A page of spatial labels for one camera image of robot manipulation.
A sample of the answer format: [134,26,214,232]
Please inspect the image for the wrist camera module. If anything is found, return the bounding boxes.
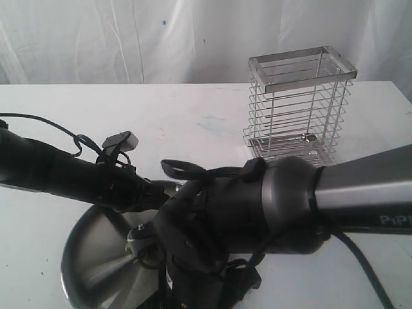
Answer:
[102,131,139,152]
[126,221,162,265]

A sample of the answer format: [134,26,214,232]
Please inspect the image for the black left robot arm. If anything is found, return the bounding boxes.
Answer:
[1,122,169,212]

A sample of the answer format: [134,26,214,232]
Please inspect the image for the white backdrop curtain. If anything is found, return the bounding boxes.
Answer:
[1,1,411,88]

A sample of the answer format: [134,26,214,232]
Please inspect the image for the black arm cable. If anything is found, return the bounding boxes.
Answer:
[160,158,397,309]
[0,112,136,168]

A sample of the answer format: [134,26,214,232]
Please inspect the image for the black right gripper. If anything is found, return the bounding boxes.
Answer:
[157,253,261,308]

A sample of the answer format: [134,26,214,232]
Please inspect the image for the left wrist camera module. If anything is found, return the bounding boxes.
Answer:
[102,131,139,152]

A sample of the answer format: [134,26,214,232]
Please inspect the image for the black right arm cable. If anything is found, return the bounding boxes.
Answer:
[160,158,397,309]

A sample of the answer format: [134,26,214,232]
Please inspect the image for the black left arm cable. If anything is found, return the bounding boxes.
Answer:
[0,112,136,168]

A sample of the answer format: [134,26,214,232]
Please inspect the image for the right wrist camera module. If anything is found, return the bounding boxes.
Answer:
[126,221,162,265]

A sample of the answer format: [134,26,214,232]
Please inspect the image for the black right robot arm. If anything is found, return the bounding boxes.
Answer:
[154,145,411,308]

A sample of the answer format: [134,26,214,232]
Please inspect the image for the round stainless steel plate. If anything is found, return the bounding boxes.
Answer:
[61,180,194,309]

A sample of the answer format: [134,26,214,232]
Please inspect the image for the steel wire rack basket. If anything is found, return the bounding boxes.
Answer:
[243,46,358,166]

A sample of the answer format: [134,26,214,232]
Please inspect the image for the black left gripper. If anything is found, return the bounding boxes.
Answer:
[106,167,167,212]

